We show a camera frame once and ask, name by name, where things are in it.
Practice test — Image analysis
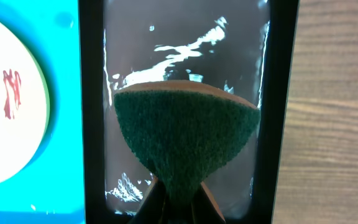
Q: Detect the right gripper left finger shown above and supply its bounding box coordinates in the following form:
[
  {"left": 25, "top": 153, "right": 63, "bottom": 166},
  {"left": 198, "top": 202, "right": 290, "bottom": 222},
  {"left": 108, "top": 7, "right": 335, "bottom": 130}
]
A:
[{"left": 128, "top": 179, "right": 167, "bottom": 224}]

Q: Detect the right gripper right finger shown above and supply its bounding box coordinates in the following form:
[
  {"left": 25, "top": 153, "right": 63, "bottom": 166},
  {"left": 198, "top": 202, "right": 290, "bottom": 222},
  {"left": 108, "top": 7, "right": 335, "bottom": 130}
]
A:
[{"left": 191, "top": 183, "right": 226, "bottom": 224}]

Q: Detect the green scrubbing sponge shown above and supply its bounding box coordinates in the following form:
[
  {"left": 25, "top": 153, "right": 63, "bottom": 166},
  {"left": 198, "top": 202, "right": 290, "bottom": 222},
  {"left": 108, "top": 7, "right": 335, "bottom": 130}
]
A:
[{"left": 114, "top": 80, "right": 260, "bottom": 207}]

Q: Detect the yellow-green plate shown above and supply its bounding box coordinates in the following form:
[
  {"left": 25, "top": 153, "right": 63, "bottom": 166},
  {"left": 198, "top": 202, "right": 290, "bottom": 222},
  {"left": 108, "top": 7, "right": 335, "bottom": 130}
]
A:
[{"left": 0, "top": 23, "right": 50, "bottom": 183}]

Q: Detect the teal plastic tray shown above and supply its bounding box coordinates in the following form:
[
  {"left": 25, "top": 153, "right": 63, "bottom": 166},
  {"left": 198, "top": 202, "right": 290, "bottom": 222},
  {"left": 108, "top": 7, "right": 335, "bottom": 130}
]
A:
[{"left": 0, "top": 0, "right": 85, "bottom": 223}]

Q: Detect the black water tray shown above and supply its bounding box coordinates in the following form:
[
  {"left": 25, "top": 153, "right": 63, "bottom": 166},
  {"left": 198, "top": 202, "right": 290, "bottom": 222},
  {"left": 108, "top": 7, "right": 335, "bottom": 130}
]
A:
[{"left": 79, "top": 0, "right": 299, "bottom": 223}]

